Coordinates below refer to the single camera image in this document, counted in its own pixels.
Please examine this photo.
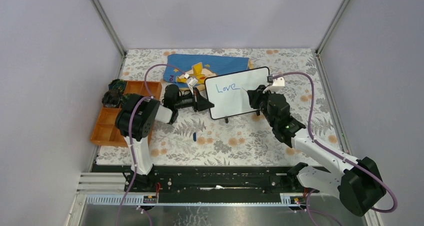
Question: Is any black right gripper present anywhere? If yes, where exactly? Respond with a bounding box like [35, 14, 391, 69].
[247, 85, 277, 127]

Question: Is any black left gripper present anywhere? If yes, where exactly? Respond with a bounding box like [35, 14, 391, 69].
[174, 87, 214, 112]

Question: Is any black framed whiteboard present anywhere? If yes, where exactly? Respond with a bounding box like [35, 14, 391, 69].
[204, 67, 270, 120]

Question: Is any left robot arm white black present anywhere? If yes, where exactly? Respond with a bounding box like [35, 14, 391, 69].
[115, 84, 215, 191]

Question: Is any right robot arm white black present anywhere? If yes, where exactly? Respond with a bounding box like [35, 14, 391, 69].
[247, 85, 387, 216]

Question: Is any blue pikachu cloth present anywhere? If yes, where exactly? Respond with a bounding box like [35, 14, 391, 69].
[163, 54, 250, 91]

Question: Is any dark green scrunchie right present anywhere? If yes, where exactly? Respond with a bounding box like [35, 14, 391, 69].
[120, 93, 132, 107]

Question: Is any dark green scrunchie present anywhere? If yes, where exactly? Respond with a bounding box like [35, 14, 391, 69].
[108, 79, 127, 93]
[120, 93, 132, 107]

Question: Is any dark green scrunchie top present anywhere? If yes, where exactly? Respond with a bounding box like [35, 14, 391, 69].
[108, 79, 127, 93]

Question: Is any orange compartment tray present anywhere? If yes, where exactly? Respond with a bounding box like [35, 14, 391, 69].
[90, 81, 148, 147]

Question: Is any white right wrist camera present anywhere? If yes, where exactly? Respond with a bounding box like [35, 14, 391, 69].
[264, 75, 285, 93]

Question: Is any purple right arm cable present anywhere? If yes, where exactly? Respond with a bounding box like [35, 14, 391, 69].
[271, 72, 398, 213]

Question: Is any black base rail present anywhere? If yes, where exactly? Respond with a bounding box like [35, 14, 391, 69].
[124, 165, 321, 198]

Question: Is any right aluminium frame post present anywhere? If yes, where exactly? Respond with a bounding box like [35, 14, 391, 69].
[315, 0, 351, 55]

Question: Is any aluminium frame post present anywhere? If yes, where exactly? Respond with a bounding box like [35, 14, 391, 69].
[315, 0, 351, 55]
[90, 0, 126, 57]

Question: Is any left aluminium frame post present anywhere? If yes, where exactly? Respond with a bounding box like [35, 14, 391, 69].
[90, 0, 126, 57]

